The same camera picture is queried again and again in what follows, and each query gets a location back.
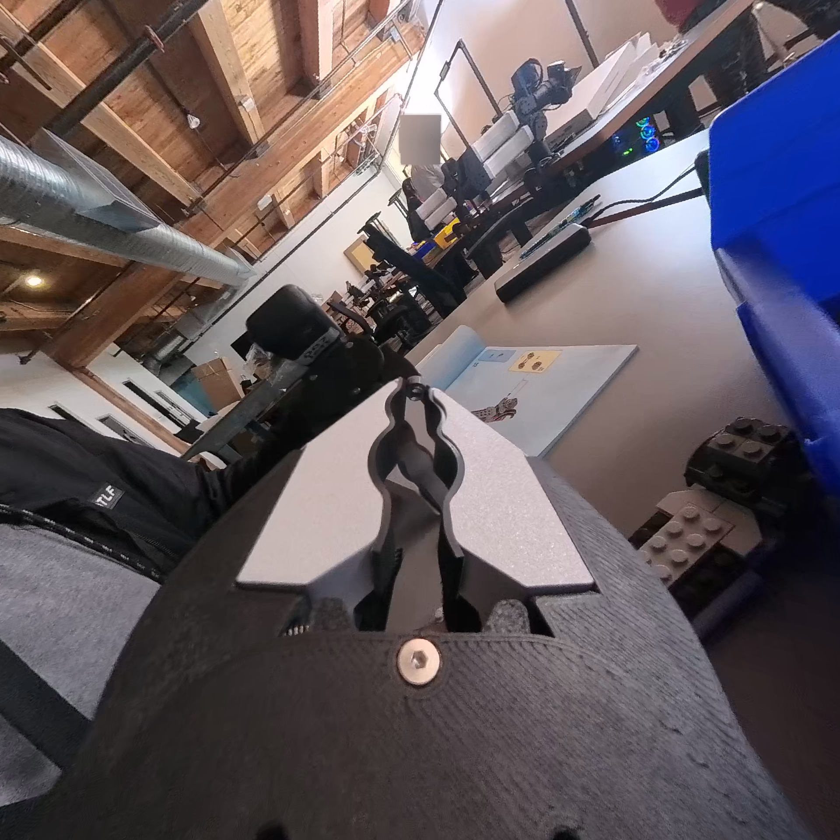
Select black power bank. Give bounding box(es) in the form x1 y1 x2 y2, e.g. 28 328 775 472
493 223 593 304

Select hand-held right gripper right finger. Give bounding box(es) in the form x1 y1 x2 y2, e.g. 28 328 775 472
423 386 596 634

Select dark toy brick model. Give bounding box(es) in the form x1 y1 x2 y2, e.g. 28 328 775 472
629 416 815 631

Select brown work table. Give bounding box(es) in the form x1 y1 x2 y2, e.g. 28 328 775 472
505 0 756 198

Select black shoulder strap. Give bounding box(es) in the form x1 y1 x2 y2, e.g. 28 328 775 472
0 643 89 772

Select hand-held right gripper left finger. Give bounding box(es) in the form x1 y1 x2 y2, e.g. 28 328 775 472
235 378 409 632

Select blue pen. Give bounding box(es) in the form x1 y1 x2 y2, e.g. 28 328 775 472
518 196 601 257

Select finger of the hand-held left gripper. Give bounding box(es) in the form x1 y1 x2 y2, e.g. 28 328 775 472
386 420 454 519

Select grey desk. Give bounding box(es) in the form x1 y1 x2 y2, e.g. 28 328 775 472
407 128 840 840

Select cardboard box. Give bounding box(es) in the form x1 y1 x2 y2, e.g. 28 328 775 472
192 357 245 409

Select silver ventilation duct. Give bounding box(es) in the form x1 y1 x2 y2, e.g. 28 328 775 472
0 128 257 286

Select stack of white flat boxes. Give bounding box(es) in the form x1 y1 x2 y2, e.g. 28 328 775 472
548 33 657 135

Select thin black cable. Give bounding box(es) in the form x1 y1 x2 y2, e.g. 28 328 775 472
587 164 700 227

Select person's left forearm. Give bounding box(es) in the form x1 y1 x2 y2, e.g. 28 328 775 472
197 387 342 519

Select blue plastic bin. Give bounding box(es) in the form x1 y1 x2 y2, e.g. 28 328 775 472
709 29 840 500

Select black office chair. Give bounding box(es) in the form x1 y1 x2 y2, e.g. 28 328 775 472
361 213 468 317

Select pale blue instruction booklet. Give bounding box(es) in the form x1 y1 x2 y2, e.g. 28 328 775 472
415 325 639 458

